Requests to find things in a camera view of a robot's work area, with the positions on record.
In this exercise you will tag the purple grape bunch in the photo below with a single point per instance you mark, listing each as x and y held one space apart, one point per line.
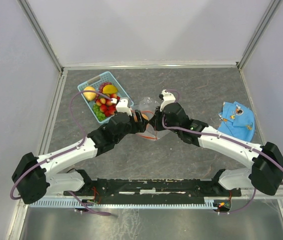
100 89

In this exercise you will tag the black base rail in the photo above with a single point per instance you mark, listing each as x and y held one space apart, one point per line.
155 191

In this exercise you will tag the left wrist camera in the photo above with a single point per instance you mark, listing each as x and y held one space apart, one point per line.
122 105

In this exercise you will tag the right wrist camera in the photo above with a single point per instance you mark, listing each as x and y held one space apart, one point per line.
167 98

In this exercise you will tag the blue printed cloth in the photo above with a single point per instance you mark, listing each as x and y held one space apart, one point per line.
237 121

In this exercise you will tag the green grape bunch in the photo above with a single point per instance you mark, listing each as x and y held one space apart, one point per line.
98 113

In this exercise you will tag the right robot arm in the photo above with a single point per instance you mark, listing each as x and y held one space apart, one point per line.
263 164

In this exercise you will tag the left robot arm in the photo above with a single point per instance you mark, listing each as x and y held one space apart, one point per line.
32 178

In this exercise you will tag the red lychee cluster with leaves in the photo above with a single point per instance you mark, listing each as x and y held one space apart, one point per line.
106 106

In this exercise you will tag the orange pink peach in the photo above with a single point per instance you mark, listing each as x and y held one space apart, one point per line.
145 116

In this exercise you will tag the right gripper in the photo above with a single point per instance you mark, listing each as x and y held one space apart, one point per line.
154 120

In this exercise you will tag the clear zip top bag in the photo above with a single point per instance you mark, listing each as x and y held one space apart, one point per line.
147 106

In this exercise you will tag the light blue cable duct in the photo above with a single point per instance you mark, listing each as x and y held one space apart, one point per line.
73 203

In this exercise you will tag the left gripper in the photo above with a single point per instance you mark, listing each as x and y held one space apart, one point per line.
138 126

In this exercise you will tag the yellow starfruit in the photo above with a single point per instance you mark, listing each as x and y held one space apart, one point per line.
109 89

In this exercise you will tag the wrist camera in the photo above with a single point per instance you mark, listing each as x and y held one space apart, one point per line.
122 105
167 98

